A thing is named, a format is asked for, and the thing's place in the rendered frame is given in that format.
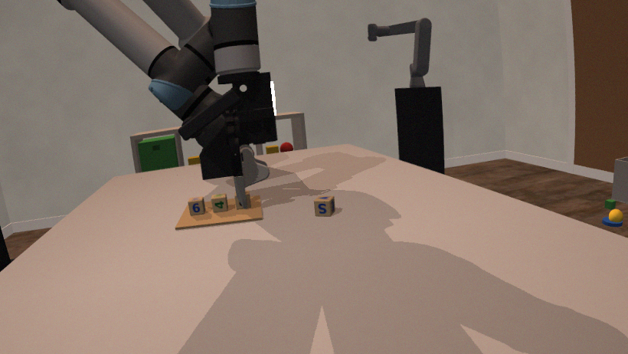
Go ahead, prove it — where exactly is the wooden letter block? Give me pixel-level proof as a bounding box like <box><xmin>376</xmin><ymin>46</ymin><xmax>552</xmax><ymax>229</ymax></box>
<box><xmin>234</xmin><ymin>190</ymin><xmax>251</xmax><ymax>209</ymax></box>
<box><xmin>314</xmin><ymin>196</ymin><xmax>335</xmax><ymax>216</ymax></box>
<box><xmin>188</xmin><ymin>196</ymin><xmax>205</xmax><ymax>216</ymax></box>
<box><xmin>211</xmin><ymin>194</ymin><xmax>228</xmax><ymax>213</ymax></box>

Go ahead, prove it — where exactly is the tan mat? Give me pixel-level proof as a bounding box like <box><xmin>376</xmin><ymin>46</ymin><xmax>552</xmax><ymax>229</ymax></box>
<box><xmin>175</xmin><ymin>195</ymin><xmax>263</xmax><ymax>230</ymax></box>

